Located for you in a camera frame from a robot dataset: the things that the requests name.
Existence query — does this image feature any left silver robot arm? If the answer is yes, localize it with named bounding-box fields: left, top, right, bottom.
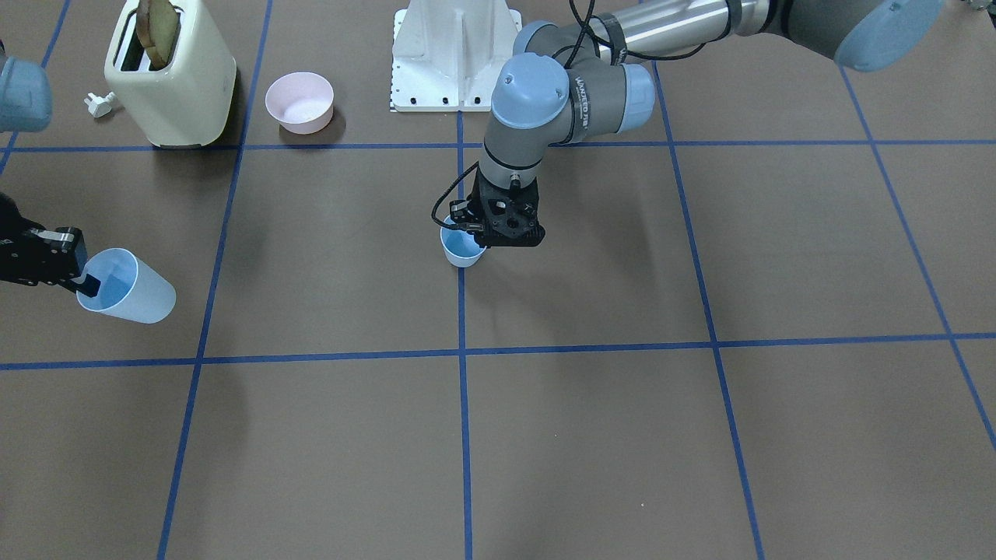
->
left=439, top=1, right=943, bottom=248

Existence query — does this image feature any white toaster power plug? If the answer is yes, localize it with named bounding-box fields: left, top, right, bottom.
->
left=84, top=92, right=120, bottom=118

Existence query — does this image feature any cream toaster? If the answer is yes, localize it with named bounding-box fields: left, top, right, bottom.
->
left=103, top=1, right=237, bottom=149

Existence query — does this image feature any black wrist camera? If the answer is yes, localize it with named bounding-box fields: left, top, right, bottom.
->
left=449, top=201, right=482, bottom=233

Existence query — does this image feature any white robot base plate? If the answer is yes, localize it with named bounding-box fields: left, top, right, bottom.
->
left=389, top=1, right=523, bottom=113

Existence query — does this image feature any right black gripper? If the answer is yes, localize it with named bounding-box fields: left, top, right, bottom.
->
left=1, top=194, right=102, bottom=298

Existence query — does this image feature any bread slice in toaster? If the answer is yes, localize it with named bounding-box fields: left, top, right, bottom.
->
left=135, top=0, right=181, bottom=71

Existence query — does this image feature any light blue cup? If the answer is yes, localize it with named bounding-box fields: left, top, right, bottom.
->
left=77, top=248, right=177, bottom=324
left=439, top=219, right=487, bottom=268

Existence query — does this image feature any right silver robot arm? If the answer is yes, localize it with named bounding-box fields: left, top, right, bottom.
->
left=1, top=52, right=102, bottom=296

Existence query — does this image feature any pink bowl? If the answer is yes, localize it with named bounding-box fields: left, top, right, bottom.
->
left=265, top=72, right=335, bottom=135

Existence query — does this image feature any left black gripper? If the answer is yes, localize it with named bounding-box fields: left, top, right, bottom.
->
left=465, top=171, right=545, bottom=253

